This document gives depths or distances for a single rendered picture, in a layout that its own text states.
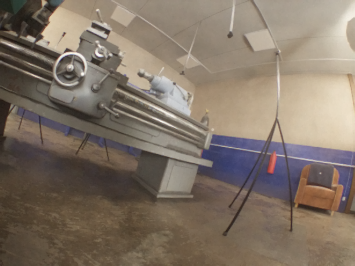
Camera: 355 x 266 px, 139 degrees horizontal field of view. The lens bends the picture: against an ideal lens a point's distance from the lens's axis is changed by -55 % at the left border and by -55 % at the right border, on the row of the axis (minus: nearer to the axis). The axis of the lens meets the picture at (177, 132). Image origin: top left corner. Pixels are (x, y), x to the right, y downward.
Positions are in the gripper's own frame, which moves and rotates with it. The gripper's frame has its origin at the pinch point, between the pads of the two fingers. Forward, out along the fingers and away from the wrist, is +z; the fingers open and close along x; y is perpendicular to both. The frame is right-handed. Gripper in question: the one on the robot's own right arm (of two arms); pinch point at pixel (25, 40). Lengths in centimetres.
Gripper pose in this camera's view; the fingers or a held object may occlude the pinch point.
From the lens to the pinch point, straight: 110.2
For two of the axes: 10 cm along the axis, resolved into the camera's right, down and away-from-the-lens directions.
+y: 5.7, 5.0, -6.5
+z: -6.3, 7.8, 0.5
